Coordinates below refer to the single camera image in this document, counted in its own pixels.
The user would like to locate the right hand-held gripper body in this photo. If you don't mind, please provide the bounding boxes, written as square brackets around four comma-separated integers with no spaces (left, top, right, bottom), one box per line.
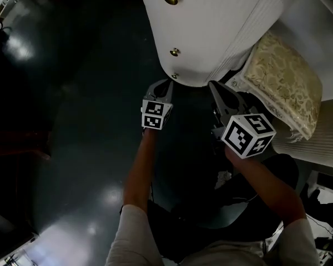
[210,105,277,160]

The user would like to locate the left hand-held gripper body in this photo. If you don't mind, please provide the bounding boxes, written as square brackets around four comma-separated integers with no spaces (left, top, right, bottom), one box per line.
[140,94,173,130]

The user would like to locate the white large drawer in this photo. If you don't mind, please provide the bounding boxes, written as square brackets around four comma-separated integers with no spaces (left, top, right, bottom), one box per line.
[160,61,220,88]

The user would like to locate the person's left forearm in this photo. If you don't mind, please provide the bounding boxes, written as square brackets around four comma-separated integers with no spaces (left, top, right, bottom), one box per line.
[123,127,158,214]

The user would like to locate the person's right forearm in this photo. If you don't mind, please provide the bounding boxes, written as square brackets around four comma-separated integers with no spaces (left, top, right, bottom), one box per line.
[224,148,307,228]

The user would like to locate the white nightstand with drawer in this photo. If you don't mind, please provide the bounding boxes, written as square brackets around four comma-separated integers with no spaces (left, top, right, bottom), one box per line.
[140,0,333,167]

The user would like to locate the white stool with floral cushion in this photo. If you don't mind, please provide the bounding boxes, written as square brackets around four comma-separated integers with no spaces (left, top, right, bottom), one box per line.
[224,29,324,144]

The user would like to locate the person's white shoe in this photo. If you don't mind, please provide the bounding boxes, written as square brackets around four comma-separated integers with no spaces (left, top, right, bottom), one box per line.
[215,170,233,190]

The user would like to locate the person's black trousers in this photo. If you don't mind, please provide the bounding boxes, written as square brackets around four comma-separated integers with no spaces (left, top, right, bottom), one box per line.
[147,154,300,262]

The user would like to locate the person's grey shirt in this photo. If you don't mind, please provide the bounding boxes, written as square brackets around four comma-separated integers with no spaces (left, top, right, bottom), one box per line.
[105,203,321,266]

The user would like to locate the white and yellow box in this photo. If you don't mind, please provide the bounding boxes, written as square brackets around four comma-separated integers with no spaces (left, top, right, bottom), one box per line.
[0,0,17,19]

